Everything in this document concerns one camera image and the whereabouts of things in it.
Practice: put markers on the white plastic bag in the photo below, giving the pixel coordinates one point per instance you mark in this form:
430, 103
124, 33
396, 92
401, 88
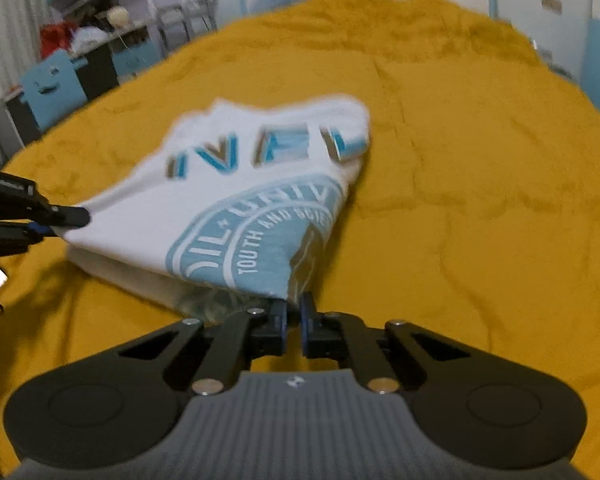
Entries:
87, 35

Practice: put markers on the bedside clutter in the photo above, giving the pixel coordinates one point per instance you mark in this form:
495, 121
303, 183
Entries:
552, 60

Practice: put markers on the cream round ball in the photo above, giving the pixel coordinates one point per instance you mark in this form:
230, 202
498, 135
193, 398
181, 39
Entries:
119, 15

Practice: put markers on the light blue cabinet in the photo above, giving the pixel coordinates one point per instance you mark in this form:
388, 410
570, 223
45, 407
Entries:
52, 87

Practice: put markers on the grey metal chair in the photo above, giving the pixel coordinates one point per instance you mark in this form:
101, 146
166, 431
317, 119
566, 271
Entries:
185, 17

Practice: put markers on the red bag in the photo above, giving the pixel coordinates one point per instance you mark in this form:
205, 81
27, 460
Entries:
55, 37

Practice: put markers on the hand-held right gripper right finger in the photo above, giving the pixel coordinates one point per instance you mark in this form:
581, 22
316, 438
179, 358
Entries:
305, 321

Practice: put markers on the white t-shirt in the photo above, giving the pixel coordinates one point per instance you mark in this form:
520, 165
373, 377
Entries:
240, 200

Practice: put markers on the wall switch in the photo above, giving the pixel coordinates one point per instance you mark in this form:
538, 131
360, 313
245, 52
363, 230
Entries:
551, 2

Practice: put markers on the dark desk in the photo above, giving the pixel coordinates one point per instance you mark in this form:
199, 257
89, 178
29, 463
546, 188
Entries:
112, 57

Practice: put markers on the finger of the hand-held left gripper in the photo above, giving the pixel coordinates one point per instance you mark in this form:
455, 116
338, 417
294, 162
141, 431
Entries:
37, 231
67, 216

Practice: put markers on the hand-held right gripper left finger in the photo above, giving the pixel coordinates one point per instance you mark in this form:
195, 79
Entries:
282, 321

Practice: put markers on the mustard yellow blanket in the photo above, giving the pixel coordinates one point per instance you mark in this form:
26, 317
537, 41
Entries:
455, 185

